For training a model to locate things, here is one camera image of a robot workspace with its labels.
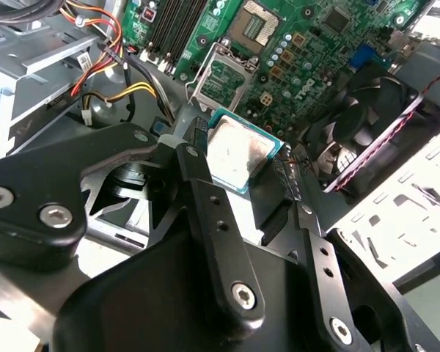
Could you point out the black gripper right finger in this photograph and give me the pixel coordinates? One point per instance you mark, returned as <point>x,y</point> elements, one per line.
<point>322,264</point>

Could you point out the CPU with silver top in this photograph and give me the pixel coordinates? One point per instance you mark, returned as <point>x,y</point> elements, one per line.
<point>238,150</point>

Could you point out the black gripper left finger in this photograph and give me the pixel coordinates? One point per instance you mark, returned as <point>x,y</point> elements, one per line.
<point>40,176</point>

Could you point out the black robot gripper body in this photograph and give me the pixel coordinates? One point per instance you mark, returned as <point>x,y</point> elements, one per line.
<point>150,304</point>

